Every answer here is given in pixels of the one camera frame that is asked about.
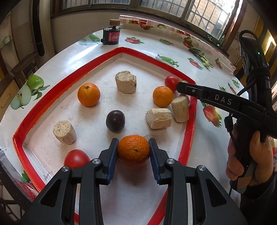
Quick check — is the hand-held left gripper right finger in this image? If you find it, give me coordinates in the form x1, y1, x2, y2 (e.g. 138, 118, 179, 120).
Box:
148, 138, 247, 225

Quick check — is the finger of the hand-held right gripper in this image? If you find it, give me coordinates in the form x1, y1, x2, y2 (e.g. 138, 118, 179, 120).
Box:
176, 82, 211, 102

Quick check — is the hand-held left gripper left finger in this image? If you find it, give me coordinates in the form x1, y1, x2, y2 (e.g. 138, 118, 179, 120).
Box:
19, 138, 119, 225

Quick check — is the small green plum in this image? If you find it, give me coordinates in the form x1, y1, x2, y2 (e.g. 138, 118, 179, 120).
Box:
179, 80, 191, 101

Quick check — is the red tomato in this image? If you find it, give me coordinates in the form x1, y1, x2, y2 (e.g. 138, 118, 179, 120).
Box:
164, 75, 180, 91
64, 149, 91, 169

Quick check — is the beige foam chunk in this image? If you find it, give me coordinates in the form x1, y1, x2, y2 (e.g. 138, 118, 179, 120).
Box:
115, 71, 137, 94
171, 96, 190, 123
53, 120, 77, 145
145, 108, 173, 129

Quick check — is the orange mandarin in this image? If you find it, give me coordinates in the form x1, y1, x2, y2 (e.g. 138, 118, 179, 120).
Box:
77, 83, 101, 107
117, 134, 150, 168
153, 86, 174, 107

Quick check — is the dark purple plum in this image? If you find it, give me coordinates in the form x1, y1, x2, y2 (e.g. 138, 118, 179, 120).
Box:
106, 110, 126, 133

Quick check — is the red rimmed white tray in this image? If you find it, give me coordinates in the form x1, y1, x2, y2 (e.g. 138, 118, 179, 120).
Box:
12, 46, 198, 225

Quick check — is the person's right forearm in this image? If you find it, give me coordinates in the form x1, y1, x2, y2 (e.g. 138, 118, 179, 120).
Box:
238, 173, 277, 225

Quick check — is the person's right hand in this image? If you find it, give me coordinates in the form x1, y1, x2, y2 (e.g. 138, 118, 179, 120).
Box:
225, 131, 275, 187

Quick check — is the green leafy vegetable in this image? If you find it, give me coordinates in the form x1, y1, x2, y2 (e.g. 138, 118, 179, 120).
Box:
188, 48, 213, 70

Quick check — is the barred window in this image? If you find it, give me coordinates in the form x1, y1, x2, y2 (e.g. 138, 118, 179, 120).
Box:
51, 0, 247, 46

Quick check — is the black motor with red label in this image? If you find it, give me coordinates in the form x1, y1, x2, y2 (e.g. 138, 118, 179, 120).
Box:
101, 19, 120, 45

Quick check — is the fruit print plastic tablecloth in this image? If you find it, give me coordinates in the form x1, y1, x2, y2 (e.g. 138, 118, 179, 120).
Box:
0, 15, 249, 225

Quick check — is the wooden stool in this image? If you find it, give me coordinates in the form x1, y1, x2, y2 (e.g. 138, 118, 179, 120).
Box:
11, 52, 39, 87

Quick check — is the wooden cabinet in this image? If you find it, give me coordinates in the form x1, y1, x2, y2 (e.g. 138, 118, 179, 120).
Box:
0, 74, 20, 122

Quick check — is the standing air conditioner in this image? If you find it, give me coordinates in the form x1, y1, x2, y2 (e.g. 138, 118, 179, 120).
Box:
29, 0, 53, 57

